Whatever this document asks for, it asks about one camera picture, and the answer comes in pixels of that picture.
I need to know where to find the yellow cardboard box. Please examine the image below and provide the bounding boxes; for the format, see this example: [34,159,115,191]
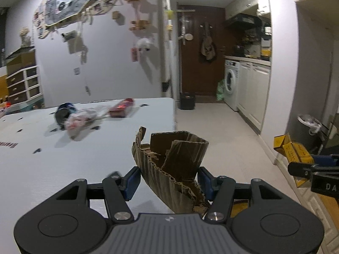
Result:
[273,134,314,188]

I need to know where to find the brown cardboard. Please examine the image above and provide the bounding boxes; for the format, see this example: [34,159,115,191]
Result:
[132,127,210,216]

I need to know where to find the red snack packet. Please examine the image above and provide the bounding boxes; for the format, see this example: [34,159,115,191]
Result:
[108,98,135,118]

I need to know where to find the crushed blue soda can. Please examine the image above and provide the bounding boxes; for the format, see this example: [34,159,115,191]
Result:
[55,102,77,129]

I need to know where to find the dark bin with white liner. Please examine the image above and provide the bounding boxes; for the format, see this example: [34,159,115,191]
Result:
[296,114,322,151]

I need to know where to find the black bin by door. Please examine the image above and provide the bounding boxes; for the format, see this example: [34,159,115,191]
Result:
[179,92,196,110]

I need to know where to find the green plastic bag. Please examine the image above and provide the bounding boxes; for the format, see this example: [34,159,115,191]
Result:
[216,79,225,102]

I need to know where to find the brown wooden door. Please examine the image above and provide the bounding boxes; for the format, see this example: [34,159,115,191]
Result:
[178,5,225,97]

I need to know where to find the white refrigerator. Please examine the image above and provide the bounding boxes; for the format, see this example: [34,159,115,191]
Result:
[157,0,179,101]

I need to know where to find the white kitchen cabinets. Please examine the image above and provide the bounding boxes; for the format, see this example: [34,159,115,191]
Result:
[238,61,271,131]

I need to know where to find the white washing machine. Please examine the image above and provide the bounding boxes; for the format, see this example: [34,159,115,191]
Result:
[224,60,240,111]

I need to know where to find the pink hanging tag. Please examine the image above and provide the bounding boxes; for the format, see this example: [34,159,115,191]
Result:
[131,47,139,62]

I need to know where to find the hanging khaki bag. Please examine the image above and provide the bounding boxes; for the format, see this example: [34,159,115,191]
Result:
[200,22,216,61]

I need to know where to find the white drawer cabinet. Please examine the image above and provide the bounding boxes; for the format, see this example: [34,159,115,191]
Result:
[6,65,43,105]

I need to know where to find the glass fish tank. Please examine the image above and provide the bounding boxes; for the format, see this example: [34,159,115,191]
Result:
[6,46,36,73]

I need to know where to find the plush sheep wall toy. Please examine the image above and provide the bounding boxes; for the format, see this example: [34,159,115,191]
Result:
[136,38,153,53]

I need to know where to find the wall map decoration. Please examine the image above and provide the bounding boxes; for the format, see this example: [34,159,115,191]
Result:
[33,0,118,39]

